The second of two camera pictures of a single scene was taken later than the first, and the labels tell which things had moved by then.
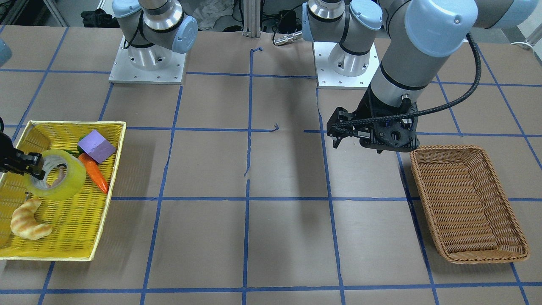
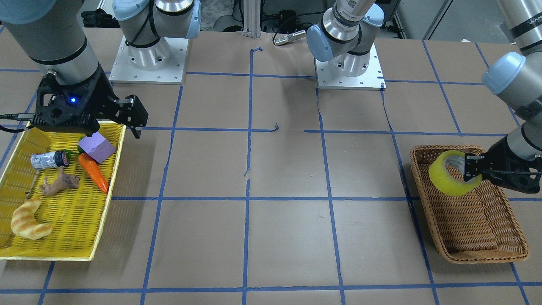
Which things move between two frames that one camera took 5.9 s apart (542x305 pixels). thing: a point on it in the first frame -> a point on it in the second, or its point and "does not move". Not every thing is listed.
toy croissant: x=24 y=223 does not move
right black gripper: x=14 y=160 -> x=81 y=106
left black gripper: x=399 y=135 -> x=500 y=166
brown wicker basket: x=471 y=215 does not move
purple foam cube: x=96 y=146 does not move
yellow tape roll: x=74 y=181 -> x=439 y=179
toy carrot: x=95 y=171 does not move
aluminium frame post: x=252 y=18 does not move
